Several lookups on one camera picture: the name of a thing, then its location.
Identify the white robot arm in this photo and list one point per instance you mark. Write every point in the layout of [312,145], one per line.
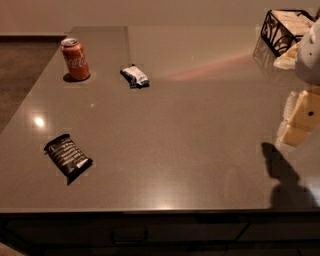
[307,64]

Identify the dark drawer handle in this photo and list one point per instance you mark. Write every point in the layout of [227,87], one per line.
[129,235]

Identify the blue white rxbar blueberry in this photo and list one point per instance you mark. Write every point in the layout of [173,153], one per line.
[135,77]

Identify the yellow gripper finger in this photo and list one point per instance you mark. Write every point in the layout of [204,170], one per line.
[287,60]
[301,116]

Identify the beige boxes in basket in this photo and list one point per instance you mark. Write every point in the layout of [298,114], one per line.
[290,24]

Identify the red coca-cola can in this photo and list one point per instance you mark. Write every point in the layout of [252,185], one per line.
[75,59]

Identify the black rxbar chocolate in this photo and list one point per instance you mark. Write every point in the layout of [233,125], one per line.
[67,156]

